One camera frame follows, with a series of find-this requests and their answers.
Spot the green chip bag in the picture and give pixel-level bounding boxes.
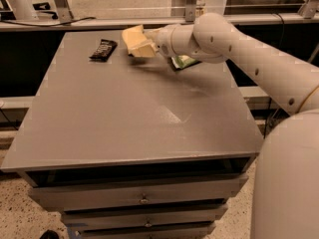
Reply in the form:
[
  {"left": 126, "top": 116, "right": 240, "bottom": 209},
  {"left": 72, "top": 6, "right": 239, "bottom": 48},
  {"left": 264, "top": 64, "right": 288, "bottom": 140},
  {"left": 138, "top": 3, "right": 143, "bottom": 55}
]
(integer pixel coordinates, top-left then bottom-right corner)
[{"left": 171, "top": 55, "right": 198, "bottom": 71}]

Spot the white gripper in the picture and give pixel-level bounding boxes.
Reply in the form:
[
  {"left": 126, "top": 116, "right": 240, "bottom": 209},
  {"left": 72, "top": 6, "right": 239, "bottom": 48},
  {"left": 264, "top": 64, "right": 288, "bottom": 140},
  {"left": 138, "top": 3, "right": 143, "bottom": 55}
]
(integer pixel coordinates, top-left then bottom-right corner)
[{"left": 128, "top": 24, "right": 180, "bottom": 58}]

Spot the grey drawer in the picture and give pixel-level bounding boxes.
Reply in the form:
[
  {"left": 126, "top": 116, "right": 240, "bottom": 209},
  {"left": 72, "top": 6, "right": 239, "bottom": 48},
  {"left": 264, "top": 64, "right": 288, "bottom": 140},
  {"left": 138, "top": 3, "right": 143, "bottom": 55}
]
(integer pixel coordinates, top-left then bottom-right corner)
[
  {"left": 63, "top": 202, "right": 227, "bottom": 230},
  {"left": 30, "top": 173, "right": 248, "bottom": 211},
  {"left": 80, "top": 222, "right": 215, "bottom": 239}
]

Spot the middle grey drawer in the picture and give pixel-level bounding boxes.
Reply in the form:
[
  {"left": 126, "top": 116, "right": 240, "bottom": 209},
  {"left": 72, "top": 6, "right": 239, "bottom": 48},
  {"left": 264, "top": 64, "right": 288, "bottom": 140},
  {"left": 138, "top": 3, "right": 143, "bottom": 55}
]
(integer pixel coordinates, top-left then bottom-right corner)
[{"left": 63, "top": 202, "right": 227, "bottom": 230}]

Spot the metal guard rail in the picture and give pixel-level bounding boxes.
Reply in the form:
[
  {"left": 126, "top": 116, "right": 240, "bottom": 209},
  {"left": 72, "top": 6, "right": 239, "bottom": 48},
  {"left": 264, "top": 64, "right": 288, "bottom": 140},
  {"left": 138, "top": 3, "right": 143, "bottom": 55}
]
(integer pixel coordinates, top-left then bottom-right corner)
[{"left": 0, "top": 13, "right": 319, "bottom": 32}]

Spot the grey drawer cabinet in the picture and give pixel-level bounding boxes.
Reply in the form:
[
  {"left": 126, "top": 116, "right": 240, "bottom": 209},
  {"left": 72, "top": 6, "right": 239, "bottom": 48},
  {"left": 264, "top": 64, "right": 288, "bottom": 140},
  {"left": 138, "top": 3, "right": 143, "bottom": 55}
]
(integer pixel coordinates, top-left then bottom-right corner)
[{"left": 0, "top": 27, "right": 270, "bottom": 239}]

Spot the top grey drawer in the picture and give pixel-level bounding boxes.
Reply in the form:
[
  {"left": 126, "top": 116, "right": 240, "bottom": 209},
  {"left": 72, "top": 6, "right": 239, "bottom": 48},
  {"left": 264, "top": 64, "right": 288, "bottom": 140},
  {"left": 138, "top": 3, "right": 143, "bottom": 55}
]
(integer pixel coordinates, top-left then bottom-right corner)
[{"left": 30, "top": 173, "right": 248, "bottom": 211}]

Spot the dark chocolate bar wrapper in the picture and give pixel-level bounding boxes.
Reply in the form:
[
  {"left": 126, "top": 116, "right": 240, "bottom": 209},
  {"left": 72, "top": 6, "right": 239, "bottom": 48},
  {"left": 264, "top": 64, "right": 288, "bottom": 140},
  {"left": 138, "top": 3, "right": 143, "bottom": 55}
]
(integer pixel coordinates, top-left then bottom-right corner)
[{"left": 90, "top": 39, "right": 118, "bottom": 62}]

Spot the black cable on rail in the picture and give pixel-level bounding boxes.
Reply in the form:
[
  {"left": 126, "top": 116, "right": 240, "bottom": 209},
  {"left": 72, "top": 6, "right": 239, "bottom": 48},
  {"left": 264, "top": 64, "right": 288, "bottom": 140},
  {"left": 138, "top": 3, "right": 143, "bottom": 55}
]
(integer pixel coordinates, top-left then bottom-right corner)
[{"left": 0, "top": 16, "right": 98, "bottom": 28}]

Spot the black hanging cable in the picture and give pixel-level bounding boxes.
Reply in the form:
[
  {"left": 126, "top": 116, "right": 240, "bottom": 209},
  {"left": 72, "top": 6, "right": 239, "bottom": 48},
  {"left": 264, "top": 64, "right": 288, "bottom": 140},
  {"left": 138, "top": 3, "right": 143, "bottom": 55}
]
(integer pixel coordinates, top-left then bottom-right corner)
[{"left": 262, "top": 98, "right": 283, "bottom": 139}]

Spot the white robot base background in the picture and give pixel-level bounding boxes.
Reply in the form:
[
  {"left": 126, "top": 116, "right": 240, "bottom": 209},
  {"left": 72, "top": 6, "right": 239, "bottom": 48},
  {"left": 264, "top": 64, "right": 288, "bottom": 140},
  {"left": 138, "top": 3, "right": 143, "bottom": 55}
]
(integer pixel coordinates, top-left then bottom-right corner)
[{"left": 0, "top": 0, "right": 38, "bottom": 21}]

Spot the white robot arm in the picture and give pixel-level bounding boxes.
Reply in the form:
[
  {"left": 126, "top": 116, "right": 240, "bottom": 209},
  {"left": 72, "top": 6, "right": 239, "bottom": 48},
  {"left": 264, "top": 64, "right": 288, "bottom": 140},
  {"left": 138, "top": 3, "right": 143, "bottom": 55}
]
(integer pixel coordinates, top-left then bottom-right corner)
[{"left": 123, "top": 13, "right": 319, "bottom": 239}]

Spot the yellow wavy sponge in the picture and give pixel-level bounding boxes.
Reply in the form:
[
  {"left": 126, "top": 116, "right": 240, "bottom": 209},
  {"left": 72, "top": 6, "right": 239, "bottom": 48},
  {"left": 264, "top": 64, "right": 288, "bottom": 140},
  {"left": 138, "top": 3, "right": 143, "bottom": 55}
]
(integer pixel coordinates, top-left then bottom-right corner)
[{"left": 122, "top": 25, "right": 146, "bottom": 55}]

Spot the bottom grey drawer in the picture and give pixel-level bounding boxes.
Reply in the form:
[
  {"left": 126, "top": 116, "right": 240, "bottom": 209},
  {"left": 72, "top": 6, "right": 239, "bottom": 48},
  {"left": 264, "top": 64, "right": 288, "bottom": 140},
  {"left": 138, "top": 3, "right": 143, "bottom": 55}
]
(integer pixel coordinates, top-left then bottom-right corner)
[{"left": 80, "top": 222, "right": 215, "bottom": 239}]

